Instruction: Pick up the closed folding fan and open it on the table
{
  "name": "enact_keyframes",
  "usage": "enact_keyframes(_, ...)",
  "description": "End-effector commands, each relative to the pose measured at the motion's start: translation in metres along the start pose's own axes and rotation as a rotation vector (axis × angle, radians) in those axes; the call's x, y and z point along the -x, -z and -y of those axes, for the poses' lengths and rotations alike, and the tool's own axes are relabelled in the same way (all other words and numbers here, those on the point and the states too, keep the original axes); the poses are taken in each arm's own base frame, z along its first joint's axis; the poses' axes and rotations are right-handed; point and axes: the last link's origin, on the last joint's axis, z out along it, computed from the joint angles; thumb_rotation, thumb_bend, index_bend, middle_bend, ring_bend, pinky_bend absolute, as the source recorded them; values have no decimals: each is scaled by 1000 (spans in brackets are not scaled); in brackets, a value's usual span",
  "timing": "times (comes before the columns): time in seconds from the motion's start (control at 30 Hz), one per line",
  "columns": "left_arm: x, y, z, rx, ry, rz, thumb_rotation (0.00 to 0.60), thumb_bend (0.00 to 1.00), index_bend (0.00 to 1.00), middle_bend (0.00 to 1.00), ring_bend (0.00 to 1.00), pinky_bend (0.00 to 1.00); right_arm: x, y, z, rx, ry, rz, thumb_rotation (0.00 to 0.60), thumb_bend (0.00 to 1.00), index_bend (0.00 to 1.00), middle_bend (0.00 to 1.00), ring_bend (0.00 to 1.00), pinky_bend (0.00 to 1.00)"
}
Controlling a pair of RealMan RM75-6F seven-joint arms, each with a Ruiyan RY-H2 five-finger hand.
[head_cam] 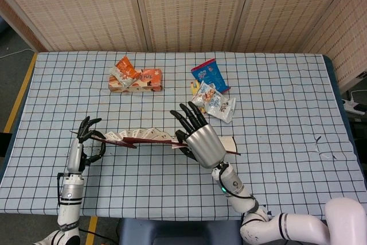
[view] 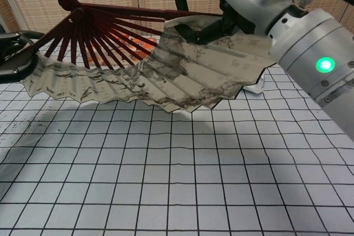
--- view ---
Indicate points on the dark red paper folding fan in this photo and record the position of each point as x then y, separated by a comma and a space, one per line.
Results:
193, 81

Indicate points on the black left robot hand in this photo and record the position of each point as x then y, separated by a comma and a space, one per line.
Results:
13, 66

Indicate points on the blue grid tablecloth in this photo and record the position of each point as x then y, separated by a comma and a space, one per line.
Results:
166, 178

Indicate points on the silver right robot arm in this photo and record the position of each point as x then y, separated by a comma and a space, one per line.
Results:
318, 42

